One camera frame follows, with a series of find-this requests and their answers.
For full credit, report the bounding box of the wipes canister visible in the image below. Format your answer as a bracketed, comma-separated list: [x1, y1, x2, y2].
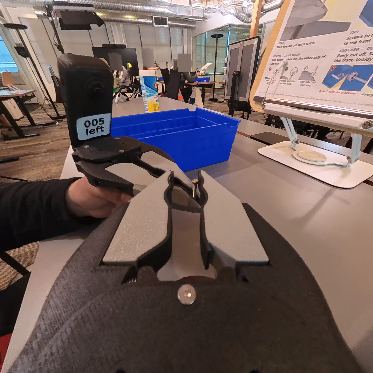
[139, 69, 160, 113]

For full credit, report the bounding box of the slim black floor lamp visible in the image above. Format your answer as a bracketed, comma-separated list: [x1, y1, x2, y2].
[208, 33, 225, 102]

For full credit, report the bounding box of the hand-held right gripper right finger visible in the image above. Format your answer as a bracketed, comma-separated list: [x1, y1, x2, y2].
[198, 170, 270, 269]

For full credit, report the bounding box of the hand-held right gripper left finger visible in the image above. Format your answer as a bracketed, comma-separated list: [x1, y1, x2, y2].
[102, 170, 175, 272]

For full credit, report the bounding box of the blue plastic bin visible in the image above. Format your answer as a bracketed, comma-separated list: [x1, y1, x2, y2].
[111, 107, 242, 173]

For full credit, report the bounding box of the instruction sheet on stand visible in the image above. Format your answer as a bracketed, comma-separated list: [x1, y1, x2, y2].
[249, 0, 373, 189]

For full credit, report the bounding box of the printed instruction sheet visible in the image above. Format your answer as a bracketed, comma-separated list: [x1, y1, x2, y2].
[253, 0, 373, 112]

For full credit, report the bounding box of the grey screen panel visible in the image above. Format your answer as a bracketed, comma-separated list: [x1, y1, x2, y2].
[224, 36, 262, 117]

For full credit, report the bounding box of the person's left forearm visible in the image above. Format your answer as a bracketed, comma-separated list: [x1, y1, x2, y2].
[0, 177, 88, 252]

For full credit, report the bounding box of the person's left hand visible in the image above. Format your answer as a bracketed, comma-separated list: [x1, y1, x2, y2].
[65, 176, 133, 219]

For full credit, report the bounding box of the black flat device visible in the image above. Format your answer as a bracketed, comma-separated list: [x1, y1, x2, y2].
[251, 132, 289, 146]

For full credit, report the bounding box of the wooden background table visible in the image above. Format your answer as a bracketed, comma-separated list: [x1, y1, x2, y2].
[185, 82, 218, 102]

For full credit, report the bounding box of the black monitor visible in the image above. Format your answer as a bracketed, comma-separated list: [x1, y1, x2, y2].
[92, 47, 140, 76]

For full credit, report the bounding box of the silver air duct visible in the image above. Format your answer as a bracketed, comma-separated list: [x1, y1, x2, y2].
[32, 0, 254, 25]

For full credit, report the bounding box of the window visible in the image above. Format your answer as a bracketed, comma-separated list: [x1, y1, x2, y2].
[0, 35, 18, 73]

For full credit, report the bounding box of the black overhead light panel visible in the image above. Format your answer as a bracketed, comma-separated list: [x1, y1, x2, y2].
[58, 10, 105, 31]

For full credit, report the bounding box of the grey desk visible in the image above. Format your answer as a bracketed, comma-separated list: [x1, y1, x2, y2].
[0, 96, 373, 373]

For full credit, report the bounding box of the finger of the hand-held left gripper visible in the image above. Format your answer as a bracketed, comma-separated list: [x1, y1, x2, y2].
[139, 148, 201, 202]
[104, 160, 202, 214]

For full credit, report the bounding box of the wooden side desk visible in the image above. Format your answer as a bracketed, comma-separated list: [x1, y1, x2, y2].
[0, 89, 40, 140]

